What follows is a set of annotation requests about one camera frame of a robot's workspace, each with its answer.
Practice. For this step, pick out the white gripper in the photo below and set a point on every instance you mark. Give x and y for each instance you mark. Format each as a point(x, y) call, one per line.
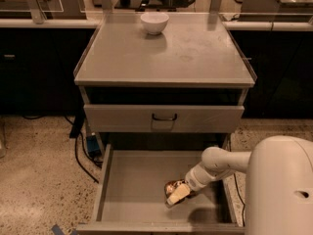
point(194, 181)

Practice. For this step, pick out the crushed orange soda can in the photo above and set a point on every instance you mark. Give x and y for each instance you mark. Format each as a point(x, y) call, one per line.
point(171, 186)

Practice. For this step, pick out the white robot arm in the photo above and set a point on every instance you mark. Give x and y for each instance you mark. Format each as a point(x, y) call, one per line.
point(279, 183)

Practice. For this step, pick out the open grey middle drawer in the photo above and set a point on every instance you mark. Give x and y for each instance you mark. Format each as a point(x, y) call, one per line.
point(130, 198)

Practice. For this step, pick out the grey drawer cabinet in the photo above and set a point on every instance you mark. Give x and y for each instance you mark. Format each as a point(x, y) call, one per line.
point(193, 62)

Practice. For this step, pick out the closed grey top drawer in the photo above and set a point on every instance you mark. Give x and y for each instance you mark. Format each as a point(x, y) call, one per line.
point(138, 118)

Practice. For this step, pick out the blue power box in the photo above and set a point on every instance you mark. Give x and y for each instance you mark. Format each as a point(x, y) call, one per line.
point(93, 148)

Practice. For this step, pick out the blue floor tape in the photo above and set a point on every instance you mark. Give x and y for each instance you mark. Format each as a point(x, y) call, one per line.
point(58, 231)

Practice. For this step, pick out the white ceramic bowl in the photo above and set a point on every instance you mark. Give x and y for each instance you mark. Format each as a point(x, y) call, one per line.
point(154, 22)

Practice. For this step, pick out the black drawer handle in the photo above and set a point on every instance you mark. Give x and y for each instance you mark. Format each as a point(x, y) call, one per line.
point(171, 118)

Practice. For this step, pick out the white horizontal rail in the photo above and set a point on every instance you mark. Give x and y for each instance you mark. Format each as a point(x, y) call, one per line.
point(248, 26)

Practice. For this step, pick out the left metal bracket post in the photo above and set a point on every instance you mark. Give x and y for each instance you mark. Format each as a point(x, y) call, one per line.
point(37, 15)

